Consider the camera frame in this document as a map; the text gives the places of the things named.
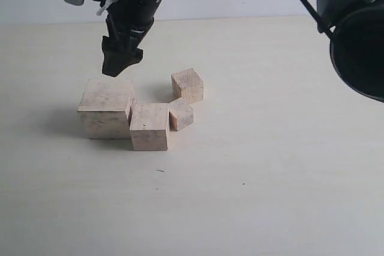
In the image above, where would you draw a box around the smallest wooden cube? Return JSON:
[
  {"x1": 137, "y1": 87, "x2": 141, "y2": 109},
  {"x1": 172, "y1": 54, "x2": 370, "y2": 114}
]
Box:
[{"x1": 169, "y1": 98, "x2": 194, "y2": 131}]

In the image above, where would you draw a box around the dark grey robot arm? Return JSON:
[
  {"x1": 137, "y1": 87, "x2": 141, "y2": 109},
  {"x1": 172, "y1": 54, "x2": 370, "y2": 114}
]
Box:
[{"x1": 101, "y1": 0, "x2": 383, "y2": 101}]

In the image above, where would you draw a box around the third largest wooden cube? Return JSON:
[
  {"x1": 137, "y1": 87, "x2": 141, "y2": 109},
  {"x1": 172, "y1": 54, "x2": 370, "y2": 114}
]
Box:
[{"x1": 171, "y1": 68, "x2": 204, "y2": 104}]

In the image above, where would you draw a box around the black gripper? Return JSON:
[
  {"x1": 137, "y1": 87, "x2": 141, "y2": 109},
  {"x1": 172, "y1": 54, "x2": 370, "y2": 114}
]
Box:
[{"x1": 101, "y1": 0, "x2": 162, "y2": 77}]

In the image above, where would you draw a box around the second largest wooden cube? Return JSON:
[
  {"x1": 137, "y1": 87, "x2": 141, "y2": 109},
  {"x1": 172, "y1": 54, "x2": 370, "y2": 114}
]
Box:
[{"x1": 130, "y1": 103, "x2": 170, "y2": 151}]

